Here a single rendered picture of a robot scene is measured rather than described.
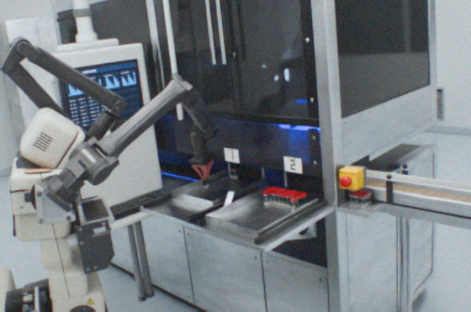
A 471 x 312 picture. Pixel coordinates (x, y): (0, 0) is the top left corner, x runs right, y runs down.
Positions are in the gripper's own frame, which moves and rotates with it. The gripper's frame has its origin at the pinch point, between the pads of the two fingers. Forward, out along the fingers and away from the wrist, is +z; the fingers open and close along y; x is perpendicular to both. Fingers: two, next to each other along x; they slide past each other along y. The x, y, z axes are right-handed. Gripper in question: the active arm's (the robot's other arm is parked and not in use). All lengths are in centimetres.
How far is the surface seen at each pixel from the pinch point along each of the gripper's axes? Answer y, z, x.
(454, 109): 475, 96, -47
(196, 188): 8.0, 9.6, 12.2
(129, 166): 6.1, 0.2, 49.0
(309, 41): 11, -50, -48
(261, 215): -10.8, 9.3, -31.1
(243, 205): -4.3, 9.2, -19.5
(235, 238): -30.1, 8.4, -31.3
